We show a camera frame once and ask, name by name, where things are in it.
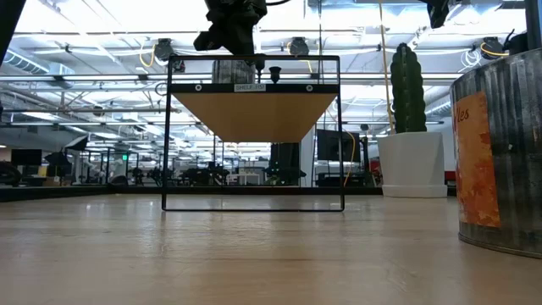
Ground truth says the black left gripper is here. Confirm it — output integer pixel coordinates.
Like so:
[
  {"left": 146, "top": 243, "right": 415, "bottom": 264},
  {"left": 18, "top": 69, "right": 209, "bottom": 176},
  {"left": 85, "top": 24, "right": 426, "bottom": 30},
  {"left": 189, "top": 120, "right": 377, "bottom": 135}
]
[{"left": 192, "top": 0, "right": 268, "bottom": 56}]

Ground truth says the orange candle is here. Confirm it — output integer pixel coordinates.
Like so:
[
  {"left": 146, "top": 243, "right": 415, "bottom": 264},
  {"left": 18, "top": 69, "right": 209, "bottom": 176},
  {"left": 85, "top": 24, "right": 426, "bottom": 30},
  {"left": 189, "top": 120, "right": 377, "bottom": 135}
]
[
  {"left": 210, "top": 58, "right": 257, "bottom": 85},
  {"left": 449, "top": 48, "right": 542, "bottom": 259}
]

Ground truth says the large black background screen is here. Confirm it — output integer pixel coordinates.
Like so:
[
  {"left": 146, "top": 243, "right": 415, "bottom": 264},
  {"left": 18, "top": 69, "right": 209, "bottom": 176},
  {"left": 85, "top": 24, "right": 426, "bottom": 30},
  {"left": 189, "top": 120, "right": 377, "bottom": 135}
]
[{"left": 316, "top": 129, "right": 362, "bottom": 164}]

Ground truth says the green cactus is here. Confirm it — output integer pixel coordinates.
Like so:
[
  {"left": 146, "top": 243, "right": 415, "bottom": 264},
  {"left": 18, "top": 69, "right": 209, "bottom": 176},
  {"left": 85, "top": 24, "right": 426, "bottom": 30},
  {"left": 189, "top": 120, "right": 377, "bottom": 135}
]
[{"left": 390, "top": 42, "right": 428, "bottom": 135}]

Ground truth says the black studio softbox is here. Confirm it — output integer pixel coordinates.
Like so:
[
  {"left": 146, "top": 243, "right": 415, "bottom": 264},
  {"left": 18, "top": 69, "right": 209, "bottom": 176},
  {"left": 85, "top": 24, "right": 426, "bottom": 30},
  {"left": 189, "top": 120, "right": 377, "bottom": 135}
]
[{"left": 63, "top": 135, "right": 90, "bottom": 153}]

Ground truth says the white hexagonal plant pot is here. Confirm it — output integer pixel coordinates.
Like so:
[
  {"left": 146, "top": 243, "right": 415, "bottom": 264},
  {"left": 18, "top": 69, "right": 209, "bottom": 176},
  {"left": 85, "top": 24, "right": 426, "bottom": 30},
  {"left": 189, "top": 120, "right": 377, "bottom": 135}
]
[{"left": 376, "top": 130, "right": 449, "bottom": 199}]

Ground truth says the small black background screen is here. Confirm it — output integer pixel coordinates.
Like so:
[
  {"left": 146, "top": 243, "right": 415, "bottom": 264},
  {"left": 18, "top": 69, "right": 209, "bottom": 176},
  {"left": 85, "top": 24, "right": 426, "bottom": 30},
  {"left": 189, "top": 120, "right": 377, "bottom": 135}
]
[{"left": 10, "top": 148, "right": 43, "bottom": 167}]

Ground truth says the black ceiling cable reel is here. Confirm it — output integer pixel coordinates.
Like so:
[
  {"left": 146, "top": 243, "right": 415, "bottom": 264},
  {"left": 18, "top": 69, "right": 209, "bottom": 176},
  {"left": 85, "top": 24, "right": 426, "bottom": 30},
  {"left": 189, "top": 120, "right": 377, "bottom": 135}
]
[
  {"left": 290, "top": 36, "right": 310, "bottom": 57},
  {"left": 479, "top": 36, "right": 511, "bottom": 58},
  {"left": 153, "top": 37, "right": 175, "bottom": 63}
]

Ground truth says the wooden shelf with black frame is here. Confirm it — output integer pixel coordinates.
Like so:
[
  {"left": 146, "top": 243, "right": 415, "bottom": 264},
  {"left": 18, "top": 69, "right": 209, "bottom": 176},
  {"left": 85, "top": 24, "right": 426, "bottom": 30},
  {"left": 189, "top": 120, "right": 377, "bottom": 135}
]
[{"left": 161, "top": 54, "right": 346, "bottom": 213}]

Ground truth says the yellow hanging cable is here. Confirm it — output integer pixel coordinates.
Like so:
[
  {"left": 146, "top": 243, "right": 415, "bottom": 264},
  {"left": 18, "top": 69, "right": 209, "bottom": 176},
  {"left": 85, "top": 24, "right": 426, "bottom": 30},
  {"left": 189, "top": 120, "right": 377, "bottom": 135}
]
[{"left": 378, "top": 0, "right": 395, "bottom": 133}]

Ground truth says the thin yellow background cable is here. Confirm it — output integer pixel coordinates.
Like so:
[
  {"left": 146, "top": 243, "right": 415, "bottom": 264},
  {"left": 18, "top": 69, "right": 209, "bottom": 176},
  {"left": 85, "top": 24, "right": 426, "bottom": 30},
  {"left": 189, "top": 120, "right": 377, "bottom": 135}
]
[{"left": 343, "top": 129, "right": 357, "bottom": 187}]

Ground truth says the black aluminium table frame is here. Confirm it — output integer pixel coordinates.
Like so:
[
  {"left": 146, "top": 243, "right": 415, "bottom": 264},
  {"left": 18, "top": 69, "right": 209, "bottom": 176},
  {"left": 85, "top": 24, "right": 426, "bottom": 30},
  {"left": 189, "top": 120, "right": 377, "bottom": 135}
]
[{"left": 0, "top": 0, "right": 542, "bottom": 202}]

